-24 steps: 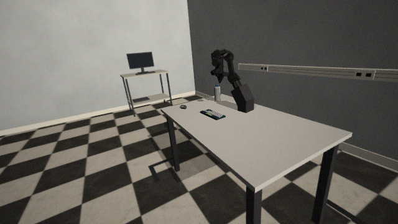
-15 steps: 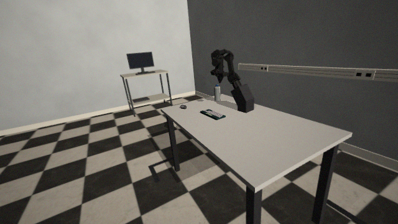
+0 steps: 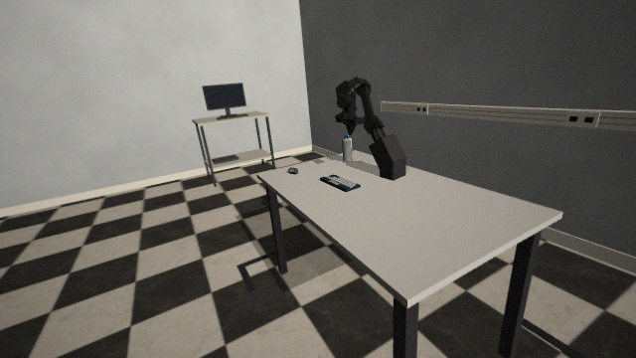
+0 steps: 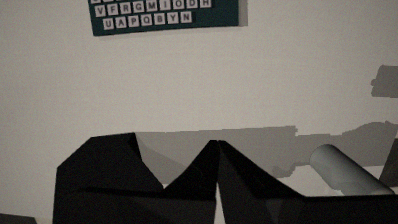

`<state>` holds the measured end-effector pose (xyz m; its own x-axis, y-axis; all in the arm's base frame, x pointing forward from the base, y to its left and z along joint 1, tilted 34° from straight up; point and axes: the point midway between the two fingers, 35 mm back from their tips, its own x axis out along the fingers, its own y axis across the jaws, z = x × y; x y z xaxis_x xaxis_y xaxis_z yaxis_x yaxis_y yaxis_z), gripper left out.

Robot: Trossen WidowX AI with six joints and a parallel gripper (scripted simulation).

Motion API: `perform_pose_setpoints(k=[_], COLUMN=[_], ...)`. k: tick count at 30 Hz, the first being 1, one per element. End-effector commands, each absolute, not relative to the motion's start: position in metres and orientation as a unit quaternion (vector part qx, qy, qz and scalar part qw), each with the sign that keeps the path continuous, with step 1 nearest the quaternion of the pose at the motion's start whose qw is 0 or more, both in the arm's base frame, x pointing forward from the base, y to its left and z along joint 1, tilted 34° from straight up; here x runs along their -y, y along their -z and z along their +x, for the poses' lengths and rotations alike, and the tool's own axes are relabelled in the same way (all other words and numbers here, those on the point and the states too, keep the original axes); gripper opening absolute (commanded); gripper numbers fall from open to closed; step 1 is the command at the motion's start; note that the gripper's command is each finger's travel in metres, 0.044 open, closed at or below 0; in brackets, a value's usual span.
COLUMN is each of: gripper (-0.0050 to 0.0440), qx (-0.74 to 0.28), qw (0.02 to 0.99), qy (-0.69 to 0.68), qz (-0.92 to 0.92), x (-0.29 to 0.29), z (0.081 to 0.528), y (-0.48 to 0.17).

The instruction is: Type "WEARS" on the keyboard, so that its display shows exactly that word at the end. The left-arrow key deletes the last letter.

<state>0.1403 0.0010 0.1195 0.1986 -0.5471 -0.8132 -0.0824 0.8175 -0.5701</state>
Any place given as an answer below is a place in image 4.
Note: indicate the grey cylinder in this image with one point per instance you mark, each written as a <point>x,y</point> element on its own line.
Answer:
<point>343,175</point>

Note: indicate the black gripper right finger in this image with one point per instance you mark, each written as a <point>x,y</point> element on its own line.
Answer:
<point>249,195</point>

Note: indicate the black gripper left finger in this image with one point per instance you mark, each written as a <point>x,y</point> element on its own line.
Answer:
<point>189,199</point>

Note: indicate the dark green keyboard case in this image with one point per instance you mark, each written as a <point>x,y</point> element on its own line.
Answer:
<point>110,17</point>

